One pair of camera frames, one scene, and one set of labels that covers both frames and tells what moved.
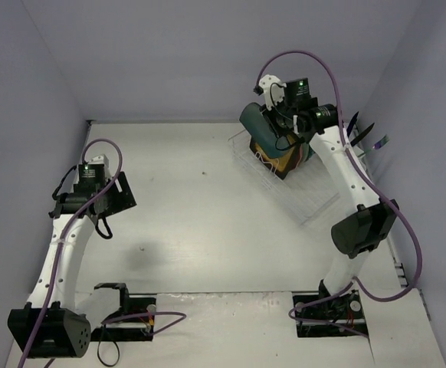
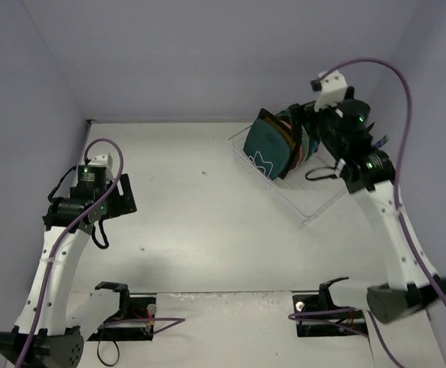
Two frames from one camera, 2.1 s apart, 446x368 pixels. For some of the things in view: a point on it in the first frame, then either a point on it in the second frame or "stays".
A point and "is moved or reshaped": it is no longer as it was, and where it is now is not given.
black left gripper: [122, 192] stays
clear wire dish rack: [305, 192] stays
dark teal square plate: [263, 133] is moved or reshaped
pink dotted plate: [299, 156] stays
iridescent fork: [378, 143] stays
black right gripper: [268, 125] → [300, 115]
